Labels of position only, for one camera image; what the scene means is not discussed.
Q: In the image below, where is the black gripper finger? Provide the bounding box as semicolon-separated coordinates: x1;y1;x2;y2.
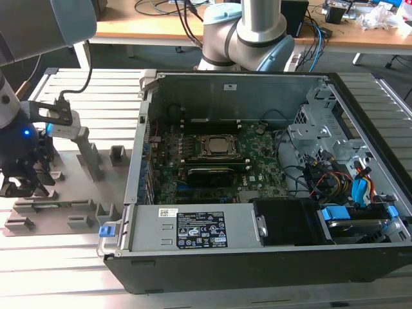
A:
0;173;21;198
19;154;52;198

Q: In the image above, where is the green RAM stick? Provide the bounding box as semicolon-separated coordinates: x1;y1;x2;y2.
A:
33;201;91;209

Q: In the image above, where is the black RAM slot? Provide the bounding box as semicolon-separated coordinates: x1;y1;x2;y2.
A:
182;156;250;164

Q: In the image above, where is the dark RAM stick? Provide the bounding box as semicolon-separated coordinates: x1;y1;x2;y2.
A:
189;117;239;126

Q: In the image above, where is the grey parts rack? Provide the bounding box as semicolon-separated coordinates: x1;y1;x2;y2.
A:
3;128;135;238

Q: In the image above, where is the silver power supply with label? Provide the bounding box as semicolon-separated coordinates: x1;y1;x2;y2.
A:
128;204;268;252

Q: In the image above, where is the CPU socket with cover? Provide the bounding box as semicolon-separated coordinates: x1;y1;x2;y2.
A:
194;133;242;159

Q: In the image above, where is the black graphics card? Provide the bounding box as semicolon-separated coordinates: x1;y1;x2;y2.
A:
186;165;238;188

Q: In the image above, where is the silver CPU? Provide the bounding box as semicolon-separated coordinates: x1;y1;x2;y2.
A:
207;136;236;154

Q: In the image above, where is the green motherboard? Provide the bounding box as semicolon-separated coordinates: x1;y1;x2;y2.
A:
146;120;290;205

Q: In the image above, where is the black open PC case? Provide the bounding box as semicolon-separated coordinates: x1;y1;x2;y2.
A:
102;69;412;295

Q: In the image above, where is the black plastic shroud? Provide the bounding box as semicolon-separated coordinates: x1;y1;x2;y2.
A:
250;198;326;247

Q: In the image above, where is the silver metal drive cage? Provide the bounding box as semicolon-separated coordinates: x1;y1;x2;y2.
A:
287;86;371;171

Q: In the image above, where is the white power strip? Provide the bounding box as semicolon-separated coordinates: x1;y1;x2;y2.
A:
284;53;302;72

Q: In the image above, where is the hard disk blue carrier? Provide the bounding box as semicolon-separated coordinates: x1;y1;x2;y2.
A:
317;204;403;245

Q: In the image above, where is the black desktop box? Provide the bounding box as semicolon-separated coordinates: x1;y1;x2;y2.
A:
282;0;310;37

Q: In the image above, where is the black desktop device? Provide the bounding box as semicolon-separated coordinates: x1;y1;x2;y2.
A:
324;5;349;24

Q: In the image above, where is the wooden desk with clutter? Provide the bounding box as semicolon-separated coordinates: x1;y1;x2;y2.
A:
294;0;412;65

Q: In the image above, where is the clear plastic bag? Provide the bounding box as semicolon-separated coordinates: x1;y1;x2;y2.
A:
359;3;398;32

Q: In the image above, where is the black chair base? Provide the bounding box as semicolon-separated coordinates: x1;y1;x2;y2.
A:
385;54;412;69

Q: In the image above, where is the black camera bracket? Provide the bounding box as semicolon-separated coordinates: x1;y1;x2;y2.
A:
28;99;73;127

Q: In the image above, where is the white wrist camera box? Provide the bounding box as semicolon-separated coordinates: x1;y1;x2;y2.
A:
46;109;90;140

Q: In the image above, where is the black camera cable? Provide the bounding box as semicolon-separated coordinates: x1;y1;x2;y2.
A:
59;37;95;104

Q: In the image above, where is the coiled black cable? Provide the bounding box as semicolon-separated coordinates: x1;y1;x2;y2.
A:
134;0;207;16

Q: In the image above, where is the black wire bundle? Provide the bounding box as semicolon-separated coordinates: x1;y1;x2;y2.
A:
276;128;323;199

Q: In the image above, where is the red yellow wire bundle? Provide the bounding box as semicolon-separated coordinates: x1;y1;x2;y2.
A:
317;170;354;196

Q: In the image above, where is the blue cable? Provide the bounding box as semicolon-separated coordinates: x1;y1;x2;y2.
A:
309;24;326;73

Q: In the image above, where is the flat blue wire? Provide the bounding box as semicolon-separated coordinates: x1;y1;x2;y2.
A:
351;178;368;209

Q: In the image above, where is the orange wire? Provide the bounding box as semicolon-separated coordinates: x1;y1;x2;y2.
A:
355;162;377;203

